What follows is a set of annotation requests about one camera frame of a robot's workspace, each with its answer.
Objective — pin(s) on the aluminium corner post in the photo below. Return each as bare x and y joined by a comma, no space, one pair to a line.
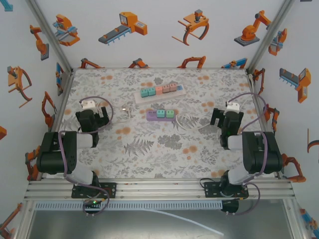
269,32
47,32

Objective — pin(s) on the black controller board green light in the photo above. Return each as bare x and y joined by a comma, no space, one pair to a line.
93,203

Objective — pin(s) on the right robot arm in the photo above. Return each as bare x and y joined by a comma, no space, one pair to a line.
264,154

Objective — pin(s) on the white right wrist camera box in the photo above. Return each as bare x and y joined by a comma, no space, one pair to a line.
233,106

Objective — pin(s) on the light pink plug adapter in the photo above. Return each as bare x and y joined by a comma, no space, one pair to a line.
173,87

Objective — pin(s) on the black round controller housing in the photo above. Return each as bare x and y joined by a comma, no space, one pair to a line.
230,206

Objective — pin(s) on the white power strip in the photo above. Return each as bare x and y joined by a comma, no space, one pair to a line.
180,90

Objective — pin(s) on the floral table mat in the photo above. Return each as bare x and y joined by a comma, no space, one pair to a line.
159,149

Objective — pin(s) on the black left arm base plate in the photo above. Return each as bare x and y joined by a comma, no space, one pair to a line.
111,190

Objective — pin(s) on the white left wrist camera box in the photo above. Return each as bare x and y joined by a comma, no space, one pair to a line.
88,104

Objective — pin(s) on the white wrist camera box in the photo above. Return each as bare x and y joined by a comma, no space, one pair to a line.
233,106
88,104

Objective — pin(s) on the salmon plug adapter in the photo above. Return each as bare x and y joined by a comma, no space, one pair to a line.
159,90

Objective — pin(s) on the brownish pink plug adapter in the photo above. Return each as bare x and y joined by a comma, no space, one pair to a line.
166,89

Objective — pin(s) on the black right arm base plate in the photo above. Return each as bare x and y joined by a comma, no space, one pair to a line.
210,190

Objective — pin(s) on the aluminium frame beam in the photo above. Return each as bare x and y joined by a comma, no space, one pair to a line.
159,189

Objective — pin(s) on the green plug adapter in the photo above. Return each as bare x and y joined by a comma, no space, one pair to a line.
170,113

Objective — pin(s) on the purple power strip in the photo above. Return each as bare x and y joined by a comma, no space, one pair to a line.
151,115

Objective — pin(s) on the white plastic tube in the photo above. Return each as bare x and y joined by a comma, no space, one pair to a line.
189,220

